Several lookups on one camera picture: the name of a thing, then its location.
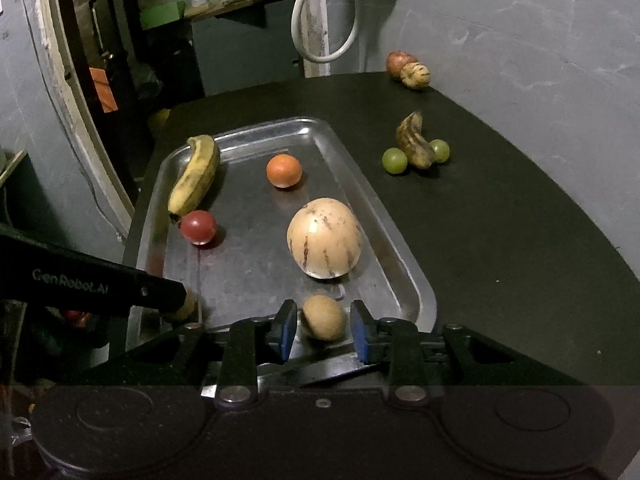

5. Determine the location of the green box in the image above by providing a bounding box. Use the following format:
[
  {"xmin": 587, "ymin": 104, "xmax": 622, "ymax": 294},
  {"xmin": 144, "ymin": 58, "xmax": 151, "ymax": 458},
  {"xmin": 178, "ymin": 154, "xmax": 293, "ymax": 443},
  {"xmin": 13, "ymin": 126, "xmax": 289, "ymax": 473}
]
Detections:
[{"xmin": 139, "ymin": 1, "xmax": 187, "ymax": 28}]

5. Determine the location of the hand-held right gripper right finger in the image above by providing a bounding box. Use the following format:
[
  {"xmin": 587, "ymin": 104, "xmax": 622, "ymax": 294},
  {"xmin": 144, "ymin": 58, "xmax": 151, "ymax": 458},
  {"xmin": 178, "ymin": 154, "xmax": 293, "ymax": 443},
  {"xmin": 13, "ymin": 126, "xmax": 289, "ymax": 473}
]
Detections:
[{"xmin": 350, "ymin": 300, "xmax": 576, "ymax": 406}]

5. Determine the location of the grey power cable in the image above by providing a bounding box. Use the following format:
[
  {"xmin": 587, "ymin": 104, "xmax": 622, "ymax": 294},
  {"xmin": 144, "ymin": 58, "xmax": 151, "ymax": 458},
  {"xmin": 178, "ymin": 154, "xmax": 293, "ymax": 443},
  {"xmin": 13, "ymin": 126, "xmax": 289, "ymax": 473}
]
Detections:
[{"xmin": 20, "ymin": 0, "xmax": 128, "ymax": 241}]

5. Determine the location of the white door frame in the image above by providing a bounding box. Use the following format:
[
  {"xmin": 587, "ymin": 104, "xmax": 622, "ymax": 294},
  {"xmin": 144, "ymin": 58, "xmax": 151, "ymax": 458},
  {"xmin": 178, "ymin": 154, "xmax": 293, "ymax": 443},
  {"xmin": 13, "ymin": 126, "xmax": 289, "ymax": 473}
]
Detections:
[{"xmin": 42, "ymin": 0, "xmax": 136, "ymax": 223}]

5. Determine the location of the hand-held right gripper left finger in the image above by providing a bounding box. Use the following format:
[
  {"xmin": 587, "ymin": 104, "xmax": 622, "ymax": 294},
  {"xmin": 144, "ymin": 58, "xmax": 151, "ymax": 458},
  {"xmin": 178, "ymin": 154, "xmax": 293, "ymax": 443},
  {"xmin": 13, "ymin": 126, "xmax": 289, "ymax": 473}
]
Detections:
[{"xmin": 65, "ymin": 299, "xmax": 299, "ymax": 408}]

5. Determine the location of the white hose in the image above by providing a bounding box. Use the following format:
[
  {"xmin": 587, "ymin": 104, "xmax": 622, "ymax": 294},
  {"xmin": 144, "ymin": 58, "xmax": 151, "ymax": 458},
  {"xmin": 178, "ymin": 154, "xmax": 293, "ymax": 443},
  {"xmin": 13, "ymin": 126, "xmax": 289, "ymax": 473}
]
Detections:
[{"xmin": 291, "ymin": 0, "xmax": 360, "ymax": 64}]

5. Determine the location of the yellow jerry can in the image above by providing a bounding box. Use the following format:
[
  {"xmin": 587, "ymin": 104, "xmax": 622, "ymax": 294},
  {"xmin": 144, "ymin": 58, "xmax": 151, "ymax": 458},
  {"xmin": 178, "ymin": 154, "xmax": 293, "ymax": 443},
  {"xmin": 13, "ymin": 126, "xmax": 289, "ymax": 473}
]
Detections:
[{"xmin": 149, "ymin": 108, "xmax": 172, "ymax": 135}]

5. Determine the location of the red apple at corner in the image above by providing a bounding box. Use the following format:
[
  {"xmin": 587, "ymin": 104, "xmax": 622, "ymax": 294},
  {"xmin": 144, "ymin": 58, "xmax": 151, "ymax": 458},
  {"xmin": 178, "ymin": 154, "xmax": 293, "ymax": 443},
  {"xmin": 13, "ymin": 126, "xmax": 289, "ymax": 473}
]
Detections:
[{"xmin": 385, "ymin": 50, "xmax": 418, "ymax": 79}]

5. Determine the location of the brown round fruit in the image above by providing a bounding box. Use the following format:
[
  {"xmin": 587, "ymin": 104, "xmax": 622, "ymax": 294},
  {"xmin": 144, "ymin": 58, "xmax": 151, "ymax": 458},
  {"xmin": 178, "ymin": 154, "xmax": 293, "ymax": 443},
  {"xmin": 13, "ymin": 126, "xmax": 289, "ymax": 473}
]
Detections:
[
  {"xmin": 165, "ymin": 292, "xmax": 199, "ymax": 323},
  {"xmin": 302, "ymin": 295, "xmax": 346, "ymax": 341}
]

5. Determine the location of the orange board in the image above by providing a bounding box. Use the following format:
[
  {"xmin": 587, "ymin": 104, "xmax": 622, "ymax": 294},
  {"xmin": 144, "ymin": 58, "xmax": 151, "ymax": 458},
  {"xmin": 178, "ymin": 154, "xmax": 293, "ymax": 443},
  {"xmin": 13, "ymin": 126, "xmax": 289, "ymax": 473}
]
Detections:
[{"xmin": 89, "ymin": 66, "xmax": 118, "ymax": 112}]

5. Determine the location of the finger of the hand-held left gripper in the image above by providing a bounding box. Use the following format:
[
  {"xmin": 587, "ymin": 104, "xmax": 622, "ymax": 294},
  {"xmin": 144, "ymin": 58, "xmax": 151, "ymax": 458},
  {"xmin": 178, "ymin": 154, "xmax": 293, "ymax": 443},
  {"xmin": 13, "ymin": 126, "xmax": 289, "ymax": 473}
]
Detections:
[{"xmin": 142, "ymin": 272, "xmax": 188, "ymax": 315}]

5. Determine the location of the pale striped melon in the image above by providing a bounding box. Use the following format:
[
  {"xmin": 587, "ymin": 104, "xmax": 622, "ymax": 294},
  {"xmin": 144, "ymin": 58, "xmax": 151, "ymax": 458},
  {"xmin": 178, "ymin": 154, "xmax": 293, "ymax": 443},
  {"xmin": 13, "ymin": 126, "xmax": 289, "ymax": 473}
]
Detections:
[{"xmin": 286, "ymin": 198, "xmax": 363, "ymax": 280}]

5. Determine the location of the metal tray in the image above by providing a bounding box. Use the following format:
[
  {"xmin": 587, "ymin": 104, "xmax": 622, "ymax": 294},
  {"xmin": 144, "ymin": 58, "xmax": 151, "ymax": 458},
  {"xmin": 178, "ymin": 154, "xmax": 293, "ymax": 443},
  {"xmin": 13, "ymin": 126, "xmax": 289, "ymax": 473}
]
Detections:
[{"xmin": 125, "ymin": 117, "xmax": 437, "ymax": 356}]

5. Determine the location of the yellow banana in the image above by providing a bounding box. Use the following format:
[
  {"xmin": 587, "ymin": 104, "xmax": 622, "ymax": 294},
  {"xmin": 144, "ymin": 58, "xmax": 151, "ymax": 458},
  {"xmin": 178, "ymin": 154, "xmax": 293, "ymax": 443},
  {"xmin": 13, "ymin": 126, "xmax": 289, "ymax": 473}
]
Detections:
[{"xmin": 167, "ymin": 134, "xmax": 221, "ymax": 223}]

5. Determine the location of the orange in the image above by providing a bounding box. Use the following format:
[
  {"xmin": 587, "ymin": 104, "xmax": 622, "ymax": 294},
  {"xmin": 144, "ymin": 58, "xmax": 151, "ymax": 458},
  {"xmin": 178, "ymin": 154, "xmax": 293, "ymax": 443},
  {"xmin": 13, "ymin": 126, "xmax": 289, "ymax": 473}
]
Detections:
[{"xmin": 266, "ymin": 154, "xmax": 303, "ymax": 189}]

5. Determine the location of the dark striped small melon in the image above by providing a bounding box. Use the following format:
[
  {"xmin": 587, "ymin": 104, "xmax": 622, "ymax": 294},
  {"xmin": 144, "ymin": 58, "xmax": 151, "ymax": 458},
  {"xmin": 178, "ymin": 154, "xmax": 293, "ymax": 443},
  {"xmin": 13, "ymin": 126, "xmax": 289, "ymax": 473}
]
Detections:
[{"xmin": 400, "ymin": 62, "xmax": 432, "ymax": 90}]

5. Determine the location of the grey cabinet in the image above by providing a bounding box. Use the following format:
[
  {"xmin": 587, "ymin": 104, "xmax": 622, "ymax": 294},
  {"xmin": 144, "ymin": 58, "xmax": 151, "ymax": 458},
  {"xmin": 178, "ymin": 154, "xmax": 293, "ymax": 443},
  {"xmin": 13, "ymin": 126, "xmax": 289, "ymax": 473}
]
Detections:
[{"xmin": 190, "ymin": 0, "xmax": 306, "ymax": 96}]

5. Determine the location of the brown overripe banana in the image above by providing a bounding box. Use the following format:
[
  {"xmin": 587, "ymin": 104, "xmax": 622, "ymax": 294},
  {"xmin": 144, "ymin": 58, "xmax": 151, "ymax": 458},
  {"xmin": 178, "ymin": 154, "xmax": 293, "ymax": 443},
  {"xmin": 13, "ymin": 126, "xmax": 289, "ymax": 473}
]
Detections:
[{"xmin": 395, "ymin": 111, "xmax": 436, "ymax": 169}]

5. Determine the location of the red plum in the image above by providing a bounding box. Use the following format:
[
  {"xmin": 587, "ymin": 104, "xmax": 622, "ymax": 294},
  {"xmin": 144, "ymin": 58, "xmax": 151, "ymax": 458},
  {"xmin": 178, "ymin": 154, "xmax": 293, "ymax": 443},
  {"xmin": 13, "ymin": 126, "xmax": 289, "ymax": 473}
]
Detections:
[{"xmin": 180, "ymin": 210, "xmax": 218, "ymax": 246}]

